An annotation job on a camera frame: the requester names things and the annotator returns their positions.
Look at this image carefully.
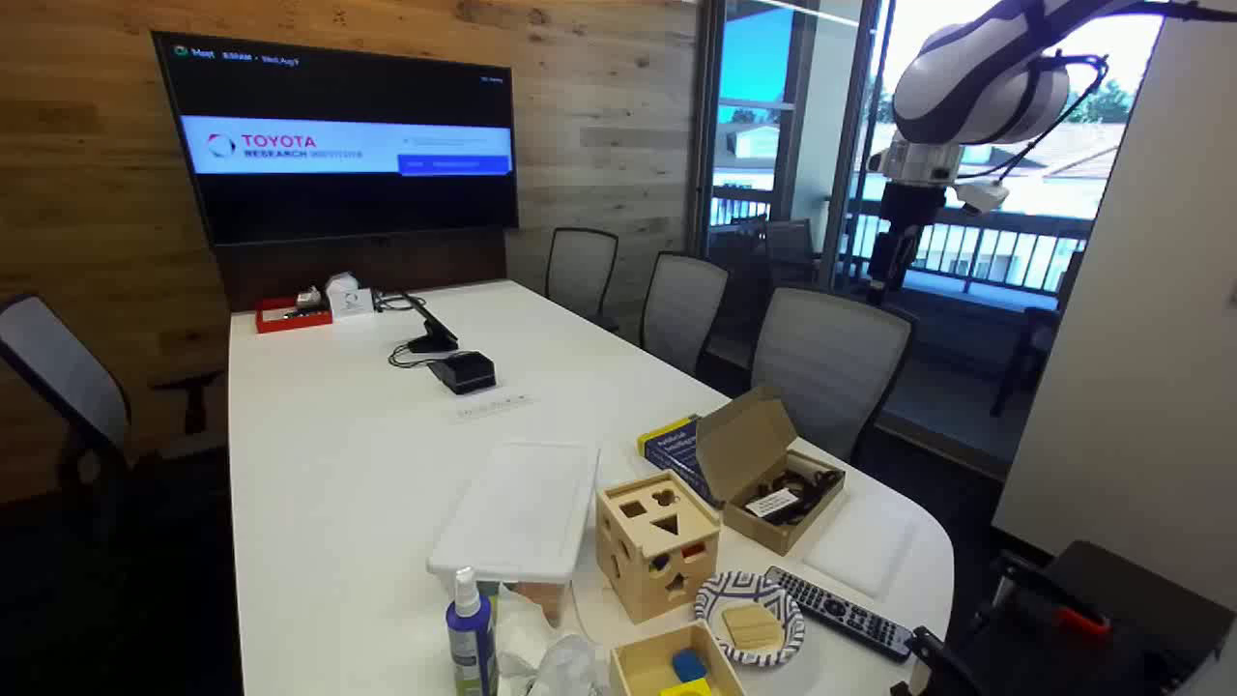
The small black box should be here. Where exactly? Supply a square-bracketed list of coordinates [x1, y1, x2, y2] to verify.
[431, 350, 498, 400]

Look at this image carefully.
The black white patterned plate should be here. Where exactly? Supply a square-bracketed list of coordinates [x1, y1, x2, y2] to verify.
[689, 568, 814, 672]

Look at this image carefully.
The open wooden block box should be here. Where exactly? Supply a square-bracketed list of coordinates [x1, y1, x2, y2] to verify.
[606, 622, 752, 696]

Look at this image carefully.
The white plastic tray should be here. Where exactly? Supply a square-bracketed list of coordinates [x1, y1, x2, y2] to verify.
[425, 439, 602, 593]

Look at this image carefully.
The blue wooden block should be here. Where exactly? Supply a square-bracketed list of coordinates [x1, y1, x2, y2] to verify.
[671, 646, 716, 686]

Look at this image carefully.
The red tray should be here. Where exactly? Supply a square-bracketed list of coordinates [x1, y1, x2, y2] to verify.
[251, 294, 336, 337]

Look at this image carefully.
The white standing board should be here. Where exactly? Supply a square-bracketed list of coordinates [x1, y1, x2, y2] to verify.
[990, 7, 1237, 613]

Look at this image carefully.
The wall mounted television screen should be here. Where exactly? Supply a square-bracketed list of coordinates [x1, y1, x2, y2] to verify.
[150, 31, 522, 252]

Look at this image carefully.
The wooden shape sorter cube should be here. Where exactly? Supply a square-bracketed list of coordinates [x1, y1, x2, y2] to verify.
[591, 468, 722, 626]

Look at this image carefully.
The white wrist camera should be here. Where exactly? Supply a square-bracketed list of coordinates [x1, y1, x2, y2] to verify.
[954, 178, 1015, 216]

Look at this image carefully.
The coiled black cable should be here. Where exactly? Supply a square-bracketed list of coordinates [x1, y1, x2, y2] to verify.
[776, 468, 842, 519]

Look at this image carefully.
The grey mesh office chair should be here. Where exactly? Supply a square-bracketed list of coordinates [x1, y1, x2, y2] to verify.
[638, 247, 736, 378]
[540, 223, 624, 330]
[0, 292, 234, 524]
[748, 281, 919, 464]

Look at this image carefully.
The balcony railing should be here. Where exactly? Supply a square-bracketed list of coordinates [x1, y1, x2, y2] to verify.
[709, 184, 1097, 303]

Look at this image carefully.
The dark mesh chair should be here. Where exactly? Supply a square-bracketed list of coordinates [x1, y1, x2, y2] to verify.
[752, 216, 824, 298]

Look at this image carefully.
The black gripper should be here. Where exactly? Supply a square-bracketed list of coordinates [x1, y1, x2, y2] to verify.
[868, 178, 953, 298]

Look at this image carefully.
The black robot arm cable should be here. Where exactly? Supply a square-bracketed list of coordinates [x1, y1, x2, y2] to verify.
[946, 48, 1113, 196]

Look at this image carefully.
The black remote control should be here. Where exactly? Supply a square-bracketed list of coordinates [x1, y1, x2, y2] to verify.
[763, 561, 919, 666]

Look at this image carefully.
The dark blue book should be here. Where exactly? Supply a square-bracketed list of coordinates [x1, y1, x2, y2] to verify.
[638, 410, 726, 512]

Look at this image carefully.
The open cardboard box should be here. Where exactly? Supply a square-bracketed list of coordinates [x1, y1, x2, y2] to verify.
[694, 387, 850, 561]

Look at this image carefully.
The thin table cable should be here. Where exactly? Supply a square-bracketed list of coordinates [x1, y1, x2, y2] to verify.
[373, 292, 435, 321]

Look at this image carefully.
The blue spray bottle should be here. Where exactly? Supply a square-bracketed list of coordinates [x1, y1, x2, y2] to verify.
[445, 565, 503, 696]

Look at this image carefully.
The black robot mounting stand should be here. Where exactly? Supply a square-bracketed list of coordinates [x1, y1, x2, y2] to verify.
[904, 539, 1237, 696]

